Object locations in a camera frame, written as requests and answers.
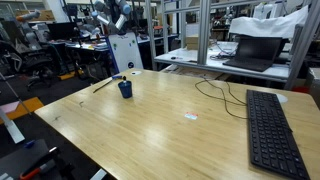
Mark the white cloth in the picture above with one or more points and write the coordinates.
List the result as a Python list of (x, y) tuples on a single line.
[(266, 25)]

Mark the black keyboard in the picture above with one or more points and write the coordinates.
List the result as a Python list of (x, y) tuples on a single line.
[(271, 133)]

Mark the black marker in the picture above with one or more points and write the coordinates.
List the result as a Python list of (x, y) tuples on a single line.
[(124, 78)]

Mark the black computer monitor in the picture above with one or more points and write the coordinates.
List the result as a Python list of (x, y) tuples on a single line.
[(61, 30)]

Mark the aluminium frame post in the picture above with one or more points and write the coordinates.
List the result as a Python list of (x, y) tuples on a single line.
[(204, 31)]

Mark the cardboard box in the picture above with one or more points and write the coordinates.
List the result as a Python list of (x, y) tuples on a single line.
[(192, 42)]

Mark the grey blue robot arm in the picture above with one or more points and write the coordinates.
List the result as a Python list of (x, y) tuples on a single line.
[(111, 15)]

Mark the black office chair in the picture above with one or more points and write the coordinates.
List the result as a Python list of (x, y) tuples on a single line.
[(25, 53)]

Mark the blue cup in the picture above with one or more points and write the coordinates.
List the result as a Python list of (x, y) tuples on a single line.
[(125, 89)]

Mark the grey metal bar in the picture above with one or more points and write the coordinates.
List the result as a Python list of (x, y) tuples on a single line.
[(10, 125)]

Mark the red white blue sticker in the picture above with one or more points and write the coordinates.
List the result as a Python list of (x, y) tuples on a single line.
[(191, 115)]

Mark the black laptop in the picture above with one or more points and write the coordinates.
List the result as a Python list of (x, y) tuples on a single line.
[(255, 53)]

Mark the white round sticker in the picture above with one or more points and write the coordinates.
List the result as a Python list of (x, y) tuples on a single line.
[(136, 72)]

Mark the black stick with blue end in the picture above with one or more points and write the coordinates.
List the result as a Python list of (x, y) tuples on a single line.
[(106, 83)]

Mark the white shelf board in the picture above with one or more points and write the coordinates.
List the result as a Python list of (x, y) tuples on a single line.
[(220, 63)]

